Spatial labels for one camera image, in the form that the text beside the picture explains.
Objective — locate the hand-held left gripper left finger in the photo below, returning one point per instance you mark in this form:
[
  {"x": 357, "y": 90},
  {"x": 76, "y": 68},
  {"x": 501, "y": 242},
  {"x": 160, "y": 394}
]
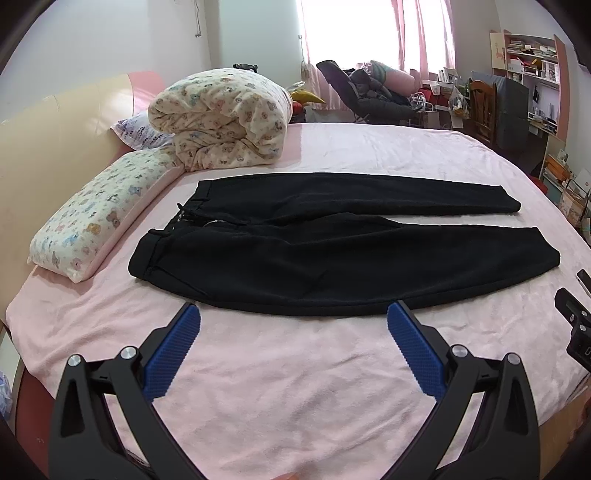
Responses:
[{"x": 171, "y": 350}]

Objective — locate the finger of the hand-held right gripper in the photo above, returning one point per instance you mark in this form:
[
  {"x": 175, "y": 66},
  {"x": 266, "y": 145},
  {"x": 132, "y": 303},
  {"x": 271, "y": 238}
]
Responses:
[{"x": 577, "y": 311}]

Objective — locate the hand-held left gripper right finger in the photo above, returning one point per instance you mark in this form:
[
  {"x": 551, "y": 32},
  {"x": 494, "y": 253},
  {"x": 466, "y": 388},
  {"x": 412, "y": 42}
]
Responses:
[{"x": 415, "y": 350}]

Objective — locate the black pants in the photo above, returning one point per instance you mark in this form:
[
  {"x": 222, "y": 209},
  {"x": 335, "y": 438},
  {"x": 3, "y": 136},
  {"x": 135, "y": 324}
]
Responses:
[{"x": 323, "y": 263}]

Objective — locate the pink bed blanket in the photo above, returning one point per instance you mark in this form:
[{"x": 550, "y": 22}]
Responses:
[{"x": 300, "y": 369}]

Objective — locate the bear-print pillow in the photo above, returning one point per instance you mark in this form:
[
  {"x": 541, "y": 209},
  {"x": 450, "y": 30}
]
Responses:
[{"x": 101, "y": 217}]

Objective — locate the purple-print white pillow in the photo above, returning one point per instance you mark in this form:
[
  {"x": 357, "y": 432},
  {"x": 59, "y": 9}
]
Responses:
[{"x": 138, "y": 134}]

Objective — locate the brown wooden chair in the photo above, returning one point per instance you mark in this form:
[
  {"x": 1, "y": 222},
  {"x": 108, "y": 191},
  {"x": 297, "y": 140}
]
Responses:
[{"x": 482, "y": 110}]

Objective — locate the bear-print folded duvet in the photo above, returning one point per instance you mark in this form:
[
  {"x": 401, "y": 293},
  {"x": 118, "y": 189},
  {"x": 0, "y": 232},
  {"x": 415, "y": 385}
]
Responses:
[{"x": 221, "y": 115}]

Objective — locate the cream and pink headboard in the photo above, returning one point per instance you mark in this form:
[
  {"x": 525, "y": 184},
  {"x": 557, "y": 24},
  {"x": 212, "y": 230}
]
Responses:
[{"x": 51, "y": 138}]

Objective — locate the black recliner chair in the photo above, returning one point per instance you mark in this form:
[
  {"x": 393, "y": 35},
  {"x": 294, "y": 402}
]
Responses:
[{"x": 369, "y": 108}]

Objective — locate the pink and white bookshelf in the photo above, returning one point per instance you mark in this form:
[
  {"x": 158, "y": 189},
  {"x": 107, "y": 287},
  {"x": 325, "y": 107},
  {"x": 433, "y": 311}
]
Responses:
[{"x": 535, "y": 60}]

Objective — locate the pink cushion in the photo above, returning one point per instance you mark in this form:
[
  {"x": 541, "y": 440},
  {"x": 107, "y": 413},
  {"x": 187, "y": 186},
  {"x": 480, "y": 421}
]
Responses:
[{"x": 399, "y": 79}]

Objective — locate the yellow plush toy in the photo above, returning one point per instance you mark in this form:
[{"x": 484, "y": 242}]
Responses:
[{"x": 307, "y": 96}]

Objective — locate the pink curtain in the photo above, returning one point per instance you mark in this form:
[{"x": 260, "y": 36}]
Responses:
[{"x": 425, "y": 32}]

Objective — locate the bright window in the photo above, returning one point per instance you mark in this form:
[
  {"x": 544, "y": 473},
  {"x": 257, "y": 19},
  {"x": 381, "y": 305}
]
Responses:
[{"x": 341, "y": 32}]

